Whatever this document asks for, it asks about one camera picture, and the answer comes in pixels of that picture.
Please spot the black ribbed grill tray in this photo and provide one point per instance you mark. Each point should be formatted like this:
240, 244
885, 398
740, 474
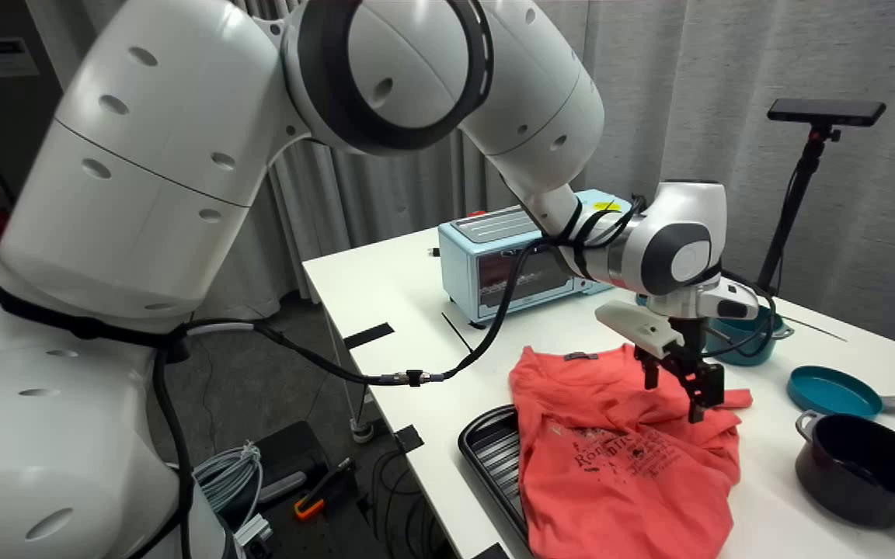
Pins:
490, 457

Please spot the black tripod camera stand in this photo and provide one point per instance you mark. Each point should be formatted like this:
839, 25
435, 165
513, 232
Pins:
824, 122

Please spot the orange printed t-shirt cloth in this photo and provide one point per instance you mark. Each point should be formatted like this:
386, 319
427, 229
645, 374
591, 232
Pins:
618, 471

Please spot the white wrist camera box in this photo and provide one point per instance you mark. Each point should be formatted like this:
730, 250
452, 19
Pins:
641, 326

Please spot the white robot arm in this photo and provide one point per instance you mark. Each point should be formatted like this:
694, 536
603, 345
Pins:
152, 169

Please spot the black pot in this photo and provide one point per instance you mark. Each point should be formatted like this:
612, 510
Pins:
846, 467

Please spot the light blue toaster oven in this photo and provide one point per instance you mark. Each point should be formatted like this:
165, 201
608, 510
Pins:
476, 257

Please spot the small black tape piece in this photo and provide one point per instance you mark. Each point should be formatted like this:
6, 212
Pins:
365, 335

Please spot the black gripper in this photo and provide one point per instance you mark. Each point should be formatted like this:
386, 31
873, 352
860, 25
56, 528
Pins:
684, 361

